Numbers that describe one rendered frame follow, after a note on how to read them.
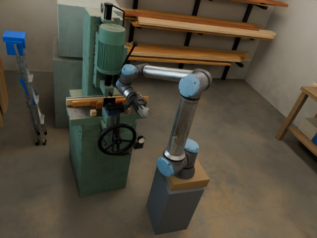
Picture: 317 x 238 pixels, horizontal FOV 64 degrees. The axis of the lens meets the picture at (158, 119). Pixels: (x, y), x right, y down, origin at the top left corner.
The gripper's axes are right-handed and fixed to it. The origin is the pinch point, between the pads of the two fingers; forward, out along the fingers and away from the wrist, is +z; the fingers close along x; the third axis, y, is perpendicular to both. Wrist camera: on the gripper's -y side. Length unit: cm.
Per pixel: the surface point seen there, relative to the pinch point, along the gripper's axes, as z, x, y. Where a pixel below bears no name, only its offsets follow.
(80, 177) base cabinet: -21, 81, -35
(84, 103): -44, 18, -23
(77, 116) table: -33, 19, -33
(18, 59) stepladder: -117, 22, -49
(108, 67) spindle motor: -38.9, -14.3, -8.4
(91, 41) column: -66, -19, -9
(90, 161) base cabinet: -21, 63, -27
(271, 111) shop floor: -27, 132, 314
